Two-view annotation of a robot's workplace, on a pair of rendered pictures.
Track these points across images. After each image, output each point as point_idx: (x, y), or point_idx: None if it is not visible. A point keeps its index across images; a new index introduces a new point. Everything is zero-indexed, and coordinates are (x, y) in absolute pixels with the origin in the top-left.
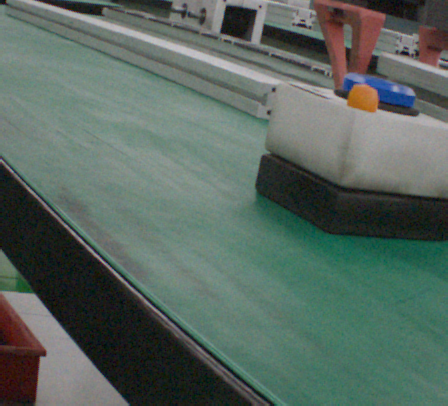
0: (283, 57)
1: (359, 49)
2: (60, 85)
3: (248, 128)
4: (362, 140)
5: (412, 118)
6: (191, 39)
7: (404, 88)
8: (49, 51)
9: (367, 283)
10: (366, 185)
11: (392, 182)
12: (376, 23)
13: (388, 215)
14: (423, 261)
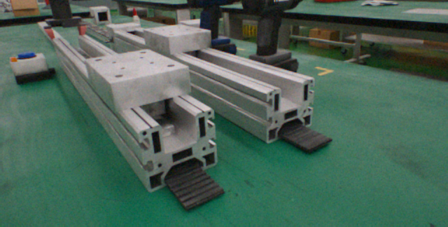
0: (92, 29)
1: (51, 38)
2: (10, 58)
3: (50, 58)
4: (15, 67)
5: (29, 59)
6: None
7: (27, 53)
8: (28, 44)
9: (5, 94)
10: (21, 74)
11: (27, 72)
12: (51, 31)
13: (30, 78)
14: (32, 85)
